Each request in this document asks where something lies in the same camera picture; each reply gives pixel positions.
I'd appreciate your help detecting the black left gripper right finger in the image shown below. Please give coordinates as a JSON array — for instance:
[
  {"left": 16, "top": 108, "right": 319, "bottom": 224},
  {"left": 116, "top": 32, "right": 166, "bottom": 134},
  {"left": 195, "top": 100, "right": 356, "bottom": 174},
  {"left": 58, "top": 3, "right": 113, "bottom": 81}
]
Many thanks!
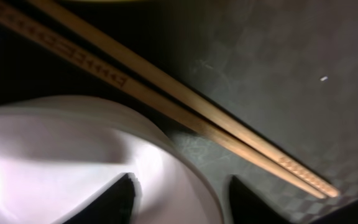
[{"left": 228, "top": 175, "right": 290, "bottom": 224}]

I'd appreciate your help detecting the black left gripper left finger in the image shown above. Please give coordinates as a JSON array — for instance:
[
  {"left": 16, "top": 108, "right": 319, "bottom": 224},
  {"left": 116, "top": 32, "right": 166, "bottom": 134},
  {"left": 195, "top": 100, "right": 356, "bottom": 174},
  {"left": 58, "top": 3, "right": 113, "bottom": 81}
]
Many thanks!
[{"left": 64, "top": 174, "right": 135, "bottom": 224}]

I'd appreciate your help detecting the pink plastic bowl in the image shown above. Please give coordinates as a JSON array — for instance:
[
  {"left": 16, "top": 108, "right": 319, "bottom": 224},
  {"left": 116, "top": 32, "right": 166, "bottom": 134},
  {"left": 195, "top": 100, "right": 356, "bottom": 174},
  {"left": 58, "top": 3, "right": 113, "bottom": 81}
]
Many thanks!
[{"left": 0, "top": 96, "right": 224, "bottom": 223}]

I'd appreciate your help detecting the yellow plastic plate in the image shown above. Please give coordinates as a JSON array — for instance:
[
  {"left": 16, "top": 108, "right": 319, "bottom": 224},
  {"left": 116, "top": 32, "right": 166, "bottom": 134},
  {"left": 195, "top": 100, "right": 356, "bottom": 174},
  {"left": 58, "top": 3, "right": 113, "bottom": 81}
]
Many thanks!
[{"left": 67, "top": 0, "right": 143, "bottom": 3}]

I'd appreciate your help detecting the brown plastic serving tray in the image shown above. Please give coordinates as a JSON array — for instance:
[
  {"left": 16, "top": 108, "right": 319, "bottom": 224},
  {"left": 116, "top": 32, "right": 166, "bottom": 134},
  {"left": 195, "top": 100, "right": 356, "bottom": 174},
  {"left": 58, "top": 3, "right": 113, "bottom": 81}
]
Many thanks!
[{"left": 0, "top": 1, "right": 358, "bottom": 223}]

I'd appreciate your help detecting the upper wooden chopstick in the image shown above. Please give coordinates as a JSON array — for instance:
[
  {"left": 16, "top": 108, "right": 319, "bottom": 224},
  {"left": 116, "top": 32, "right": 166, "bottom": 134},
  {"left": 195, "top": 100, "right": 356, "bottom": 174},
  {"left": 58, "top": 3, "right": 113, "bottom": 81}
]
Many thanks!
[{"left": 30, "top": 0, "right": 340, "bottom": 197}]

